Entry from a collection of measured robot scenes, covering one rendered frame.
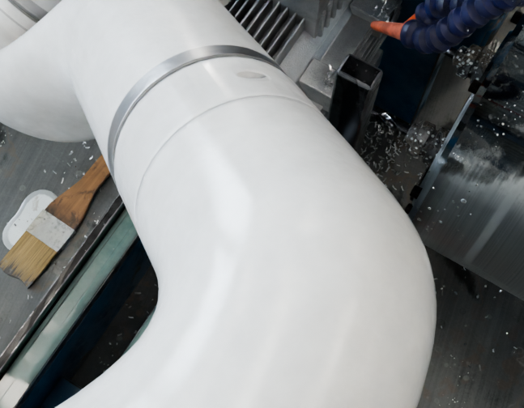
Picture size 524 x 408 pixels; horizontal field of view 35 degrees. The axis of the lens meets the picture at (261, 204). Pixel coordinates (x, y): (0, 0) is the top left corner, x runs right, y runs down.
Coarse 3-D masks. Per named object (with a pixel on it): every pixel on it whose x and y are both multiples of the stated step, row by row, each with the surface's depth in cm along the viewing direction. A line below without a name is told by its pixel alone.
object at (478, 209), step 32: (512, 32) 72; (480, 64) 80; (512, 64) 70; (480, 96) 70; (512, 96) 69; (416, 128) 78; (480, 128) 70; (512, 128) 69; (448, 160) 71; (480, 160) 70; (512, 160) 69; (416, 192) 76; (448, 192) 72; (480, 192) 71; (512, 192) 70; (416, 224) 77; (448, 224) 75; (480, 224) 73; (512, 224) 71; (448, 256) 80; (480, 256) 75; (512, 256) 73; (512, 288) 77
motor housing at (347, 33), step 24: (240, 0) 79; (264, 0) 80; (264, 24) 78; (288, 24) 78; (336, 24) 82; (360, 24) 83; (264, 48) 78; (288, 48) 79; (312, 48) 81; (336, 48) 82; (360, 48) 84; (288, 72) 79
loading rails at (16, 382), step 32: (96, 224) 89; (128, 224) 91; (96, 256) 89; (128, 256) 91; (64, 288) 88; (96, 288) 88; (128, 288) 98; (32, 320) 85; (64, 320) 87; (96, 320) 93; (32, 352) 85; (64, 352) 88; (0, 384) 84; (32, 384) 84; (64, 384) 91
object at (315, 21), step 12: (276, 0) 79; (288, 0) 78; (300, 0) 76; (312, 0) 76; (324, 0) 76; (336, 0) 79; (288, 12) 79; (300, 12) 78; (312, 12) 77; (324, 12) 78; (312, 24) 79; (324, 24) 80; (312, 36) 81
